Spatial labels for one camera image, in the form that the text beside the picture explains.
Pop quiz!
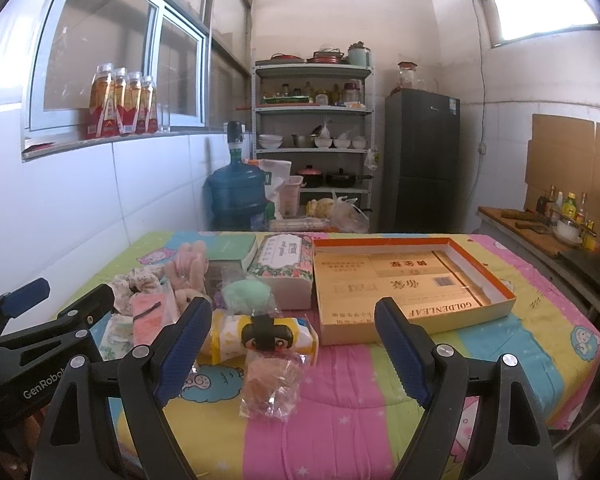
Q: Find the pink pouch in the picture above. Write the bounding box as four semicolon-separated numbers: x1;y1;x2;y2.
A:
131;292;180;346

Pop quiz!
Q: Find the floral white scrunchie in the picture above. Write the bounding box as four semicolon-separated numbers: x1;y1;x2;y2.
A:
108;264;164;316

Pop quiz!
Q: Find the pink plush bunny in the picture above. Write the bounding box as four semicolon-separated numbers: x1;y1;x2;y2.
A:
164;240;210;313

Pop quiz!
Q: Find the yellow cartoon tissue pack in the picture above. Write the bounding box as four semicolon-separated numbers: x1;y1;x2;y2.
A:
201;310;320;364

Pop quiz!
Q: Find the green sponge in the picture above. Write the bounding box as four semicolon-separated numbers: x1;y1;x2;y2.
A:
221;278;276;315

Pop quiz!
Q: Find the brown puff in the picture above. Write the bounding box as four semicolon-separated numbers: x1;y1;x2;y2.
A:
239;350;309;422

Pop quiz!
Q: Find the green book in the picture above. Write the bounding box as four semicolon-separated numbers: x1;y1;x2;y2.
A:
207;233;258;271

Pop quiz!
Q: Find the orange gold shallow box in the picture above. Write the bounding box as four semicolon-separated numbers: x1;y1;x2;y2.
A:
313;236;516;346

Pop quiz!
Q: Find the colorful cartoon bedsheet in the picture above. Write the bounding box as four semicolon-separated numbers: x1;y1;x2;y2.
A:
54;231;600;480

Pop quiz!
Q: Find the blue water jug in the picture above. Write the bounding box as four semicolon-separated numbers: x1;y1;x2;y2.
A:
207;122;268;232

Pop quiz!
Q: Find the floral tissue box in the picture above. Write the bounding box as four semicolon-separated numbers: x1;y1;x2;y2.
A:
248;233;314;311

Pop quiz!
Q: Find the orange drink bottle pack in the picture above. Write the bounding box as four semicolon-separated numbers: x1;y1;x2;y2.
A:
84;63;158;140

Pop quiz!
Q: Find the wooden counter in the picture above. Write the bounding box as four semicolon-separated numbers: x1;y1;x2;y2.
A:
477;206;581;260

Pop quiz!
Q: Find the white bowl on counter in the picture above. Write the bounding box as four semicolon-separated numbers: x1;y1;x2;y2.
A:
553;218;582;246

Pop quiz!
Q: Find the pink plastic bin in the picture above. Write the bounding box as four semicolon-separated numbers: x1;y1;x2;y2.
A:
279;176;303;218

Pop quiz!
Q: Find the white sack with green label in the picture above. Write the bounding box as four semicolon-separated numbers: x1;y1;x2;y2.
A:
248;159;291;220

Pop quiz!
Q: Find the yellow oil bottle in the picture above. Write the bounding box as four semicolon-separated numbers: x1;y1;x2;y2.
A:
562;192;578;220

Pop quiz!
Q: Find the plastic bag of food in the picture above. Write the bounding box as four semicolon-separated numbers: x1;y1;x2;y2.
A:
306;193;370;234

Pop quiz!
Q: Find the cardboard sheet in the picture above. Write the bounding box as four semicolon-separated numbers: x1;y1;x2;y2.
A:
524;114;600;239

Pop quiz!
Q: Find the black refrigerator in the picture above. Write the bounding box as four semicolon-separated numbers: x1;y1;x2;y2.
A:
378;89;460;233

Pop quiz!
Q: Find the metal shelf rack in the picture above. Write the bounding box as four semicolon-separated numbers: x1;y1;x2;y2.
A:
250;55;376;214

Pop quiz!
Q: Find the glass jar on fridge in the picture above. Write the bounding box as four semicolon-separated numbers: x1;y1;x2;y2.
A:
391;61;419;93

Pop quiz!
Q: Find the teal canister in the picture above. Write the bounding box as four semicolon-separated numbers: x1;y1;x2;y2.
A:
348;41;372;67

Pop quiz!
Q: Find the sliding window frame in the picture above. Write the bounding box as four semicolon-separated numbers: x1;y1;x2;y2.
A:
27;0;211;136

